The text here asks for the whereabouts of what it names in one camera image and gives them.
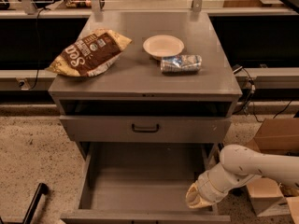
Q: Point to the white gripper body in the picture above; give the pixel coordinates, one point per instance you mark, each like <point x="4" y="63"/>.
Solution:
<point x="207" y="188"/>

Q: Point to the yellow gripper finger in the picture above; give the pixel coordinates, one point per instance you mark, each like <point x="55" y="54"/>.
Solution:
<point x="192" y="194"/>
<point x="199" y="205"/>

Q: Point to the grey drawer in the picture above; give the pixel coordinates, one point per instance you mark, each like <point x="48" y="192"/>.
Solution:
<point x="145" y="129"/>
<point x="133" y="183"/>

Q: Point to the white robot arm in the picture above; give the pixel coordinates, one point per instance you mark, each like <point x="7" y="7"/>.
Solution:
<point x="237" y="167"/>

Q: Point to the grey top drawer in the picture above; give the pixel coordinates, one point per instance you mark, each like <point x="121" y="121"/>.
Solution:
<point x="145" y="129"/>

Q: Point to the grey metal drawer cabinet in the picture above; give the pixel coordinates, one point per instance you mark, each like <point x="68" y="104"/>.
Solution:
<point x="135" y="86"/>

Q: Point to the cardboard box with trash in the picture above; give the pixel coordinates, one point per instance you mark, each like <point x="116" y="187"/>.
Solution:
<point x="276" y="193"/>

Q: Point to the crushed blue white can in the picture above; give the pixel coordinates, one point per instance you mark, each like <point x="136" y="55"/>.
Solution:
<point x="181" y="64"/>

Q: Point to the white paper bowl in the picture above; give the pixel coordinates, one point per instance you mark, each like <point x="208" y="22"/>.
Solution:
<point x="160" y="46"/>

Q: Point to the black bar on floor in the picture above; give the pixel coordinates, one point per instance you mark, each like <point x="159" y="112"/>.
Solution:
<point x="42" y="189"/>

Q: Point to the brown chip bag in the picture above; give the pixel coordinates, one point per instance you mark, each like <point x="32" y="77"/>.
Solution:
<point x="91" y="55"/>

